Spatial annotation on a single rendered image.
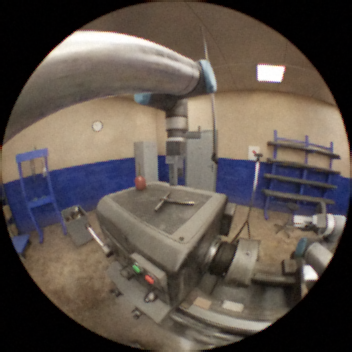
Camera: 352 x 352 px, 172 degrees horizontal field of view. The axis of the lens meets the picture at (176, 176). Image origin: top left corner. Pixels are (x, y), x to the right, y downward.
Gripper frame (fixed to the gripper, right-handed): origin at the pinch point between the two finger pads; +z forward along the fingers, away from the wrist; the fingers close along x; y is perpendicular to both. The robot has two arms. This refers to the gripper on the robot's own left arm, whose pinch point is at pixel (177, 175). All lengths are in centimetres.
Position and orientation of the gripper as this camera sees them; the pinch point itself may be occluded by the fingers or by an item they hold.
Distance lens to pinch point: 45.8
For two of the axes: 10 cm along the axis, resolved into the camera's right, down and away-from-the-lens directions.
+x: -2.0, 2.2, -9.5
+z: 0.1, 9.7, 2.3
